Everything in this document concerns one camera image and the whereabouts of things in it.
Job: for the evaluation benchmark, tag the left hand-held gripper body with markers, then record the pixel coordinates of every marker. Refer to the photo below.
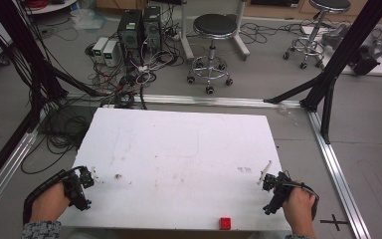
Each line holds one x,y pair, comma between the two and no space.
73,189

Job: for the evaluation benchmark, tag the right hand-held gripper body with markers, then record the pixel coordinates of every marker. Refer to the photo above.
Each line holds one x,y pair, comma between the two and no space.
281,192

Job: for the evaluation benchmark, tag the person's right hand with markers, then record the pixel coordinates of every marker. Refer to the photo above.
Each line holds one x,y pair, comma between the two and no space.
299,209

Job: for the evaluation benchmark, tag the person's left hand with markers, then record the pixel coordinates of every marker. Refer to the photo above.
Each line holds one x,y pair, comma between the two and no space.
49,203

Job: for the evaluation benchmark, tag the thin white stick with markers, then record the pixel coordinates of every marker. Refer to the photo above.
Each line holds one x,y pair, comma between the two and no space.
265,172

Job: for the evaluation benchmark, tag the small red cube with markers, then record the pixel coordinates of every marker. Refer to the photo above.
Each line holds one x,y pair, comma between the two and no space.
225,223

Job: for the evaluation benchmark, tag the white power supply unit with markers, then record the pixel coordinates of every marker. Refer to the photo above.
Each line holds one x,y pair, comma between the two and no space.
110,53
100,46

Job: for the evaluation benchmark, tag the large black computer tower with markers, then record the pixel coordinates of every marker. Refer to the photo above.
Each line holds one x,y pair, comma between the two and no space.
131,35

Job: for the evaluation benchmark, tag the clear plastic bag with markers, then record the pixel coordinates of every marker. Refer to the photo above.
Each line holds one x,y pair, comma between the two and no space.
88,19

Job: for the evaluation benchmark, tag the grey machine on white board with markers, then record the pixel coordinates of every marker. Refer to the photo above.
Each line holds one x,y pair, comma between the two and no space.
364,53

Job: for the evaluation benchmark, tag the slim black computer tower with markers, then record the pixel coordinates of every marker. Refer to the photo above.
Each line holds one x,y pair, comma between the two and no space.
152,28

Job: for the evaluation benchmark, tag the black round stool chrome base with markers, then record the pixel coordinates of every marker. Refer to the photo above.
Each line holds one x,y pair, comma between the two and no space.
330,5
214,26

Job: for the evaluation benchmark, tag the white metal stand legs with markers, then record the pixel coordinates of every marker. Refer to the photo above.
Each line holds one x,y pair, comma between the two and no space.
186,36

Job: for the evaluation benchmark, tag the white round table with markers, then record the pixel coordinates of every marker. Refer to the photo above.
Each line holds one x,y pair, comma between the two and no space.
51,7

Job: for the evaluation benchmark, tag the aluminium floor rail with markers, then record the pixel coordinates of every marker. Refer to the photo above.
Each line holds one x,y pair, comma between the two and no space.
6,169
335,172
205,100

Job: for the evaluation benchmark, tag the black frame post with braces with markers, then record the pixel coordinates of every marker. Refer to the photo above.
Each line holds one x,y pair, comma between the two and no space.
344,46

